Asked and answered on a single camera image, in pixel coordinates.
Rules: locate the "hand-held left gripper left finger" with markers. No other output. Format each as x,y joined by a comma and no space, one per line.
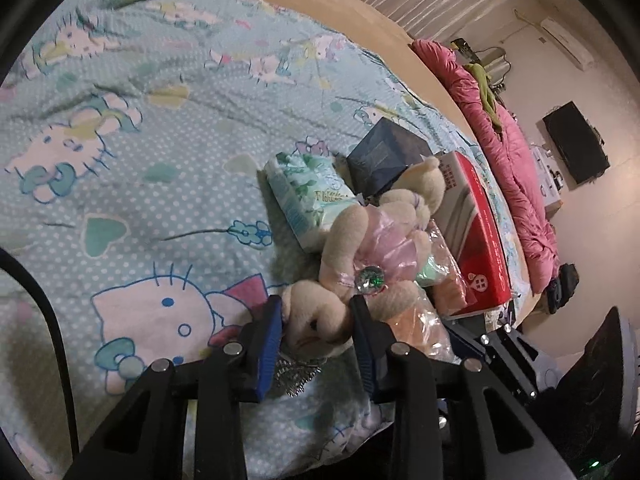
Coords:
267,341

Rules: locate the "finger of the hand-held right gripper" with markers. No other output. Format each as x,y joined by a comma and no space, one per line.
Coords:
462,345
510,360

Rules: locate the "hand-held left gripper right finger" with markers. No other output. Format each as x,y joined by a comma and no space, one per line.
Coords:
361,346

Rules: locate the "pink towel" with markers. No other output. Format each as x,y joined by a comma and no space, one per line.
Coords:
417,330

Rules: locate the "beige plush toy pink dress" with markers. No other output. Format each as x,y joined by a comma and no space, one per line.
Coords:
360,230

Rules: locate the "silver glitter ornament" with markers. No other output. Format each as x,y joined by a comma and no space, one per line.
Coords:
297,372

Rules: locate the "green towel in plastic bag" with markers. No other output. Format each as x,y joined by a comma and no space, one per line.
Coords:
432,270

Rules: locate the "dark bag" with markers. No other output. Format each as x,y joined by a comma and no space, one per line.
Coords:
562,285

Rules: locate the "red and white cardboard box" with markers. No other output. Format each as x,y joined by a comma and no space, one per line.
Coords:
475,230

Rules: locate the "green floral tissue pack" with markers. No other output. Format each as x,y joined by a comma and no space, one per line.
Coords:
305,185

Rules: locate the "white cabinet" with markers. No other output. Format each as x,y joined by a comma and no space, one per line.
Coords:
547,175

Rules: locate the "dark square box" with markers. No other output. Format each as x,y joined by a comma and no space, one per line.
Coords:
385,155

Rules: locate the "pink quilt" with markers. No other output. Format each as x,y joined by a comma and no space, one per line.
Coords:
500,135

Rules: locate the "light blue cartoon cat bedsheet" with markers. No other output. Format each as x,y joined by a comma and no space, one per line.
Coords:
150,135

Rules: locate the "green cloth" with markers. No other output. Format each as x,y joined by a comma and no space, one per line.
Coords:
482,85

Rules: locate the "black wall television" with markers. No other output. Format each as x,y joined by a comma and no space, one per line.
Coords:
575,142

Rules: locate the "white wall air conditioner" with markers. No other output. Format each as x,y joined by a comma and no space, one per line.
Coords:
567,40

